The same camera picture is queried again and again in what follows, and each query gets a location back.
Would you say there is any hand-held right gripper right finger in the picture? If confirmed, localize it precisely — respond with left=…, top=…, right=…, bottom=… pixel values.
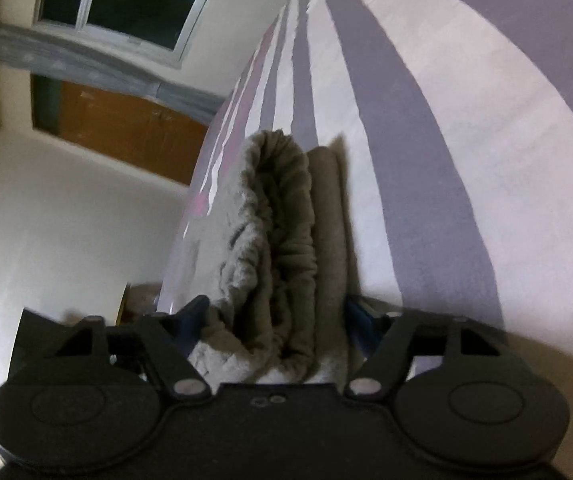
left=342, top=296, right=508, bottom=402

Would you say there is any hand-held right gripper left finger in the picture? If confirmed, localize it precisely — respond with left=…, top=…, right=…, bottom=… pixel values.
left=46, top=294, right=213, bottom=402

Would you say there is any grey fluffy towel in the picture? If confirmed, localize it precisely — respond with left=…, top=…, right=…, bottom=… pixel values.
left=186, top=129, right=367, bottom=386

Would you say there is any cardboard box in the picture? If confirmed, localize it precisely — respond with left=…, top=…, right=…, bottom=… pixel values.
left=115, top=282, right=163, bottom=327

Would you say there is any wooden door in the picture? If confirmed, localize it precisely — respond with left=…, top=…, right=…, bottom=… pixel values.
left=59, top=80, right=212, bottom=187

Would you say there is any striped bed sheet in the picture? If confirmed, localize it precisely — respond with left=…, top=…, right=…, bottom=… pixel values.
left=159, top=0, right=573, bottom=368

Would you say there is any grey curtain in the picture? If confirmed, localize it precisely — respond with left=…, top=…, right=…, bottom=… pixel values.
left=0, top=24, right=226, bottom=123

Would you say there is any window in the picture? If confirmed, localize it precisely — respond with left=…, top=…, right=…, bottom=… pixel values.
left=32, top=0, right=231, bottom=68

